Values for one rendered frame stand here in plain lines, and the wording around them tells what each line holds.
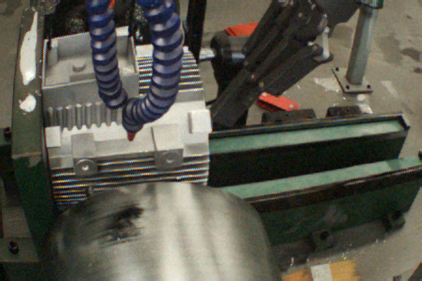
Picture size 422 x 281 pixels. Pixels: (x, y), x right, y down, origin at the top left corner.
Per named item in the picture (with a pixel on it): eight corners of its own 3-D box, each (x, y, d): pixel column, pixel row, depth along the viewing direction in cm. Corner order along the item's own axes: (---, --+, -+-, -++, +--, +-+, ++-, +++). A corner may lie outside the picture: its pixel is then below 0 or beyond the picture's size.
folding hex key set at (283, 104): (251, 103, 117) (252, 95, 115) (258, 93, 119) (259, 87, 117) (294, 122, 114) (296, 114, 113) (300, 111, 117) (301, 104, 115)
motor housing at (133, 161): (61, 236, 76) (43, 138, 63) (51, 138, 89) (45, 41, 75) (202, 226, 81) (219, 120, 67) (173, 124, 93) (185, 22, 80)
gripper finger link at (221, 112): (265, 81, 70) (267, 85, 69) (229, 123, 73) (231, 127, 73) (245, 72, 68) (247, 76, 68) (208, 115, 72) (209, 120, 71)
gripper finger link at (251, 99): (271, 73, 68) (280, 90, 66) (244, 103, 71) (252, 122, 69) (261, 68, 67) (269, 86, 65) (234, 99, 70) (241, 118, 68)
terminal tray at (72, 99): (45, 135, 68) (40, 90, 63) (45, 79, 75) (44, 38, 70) (137, 124, 71) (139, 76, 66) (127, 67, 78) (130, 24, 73)
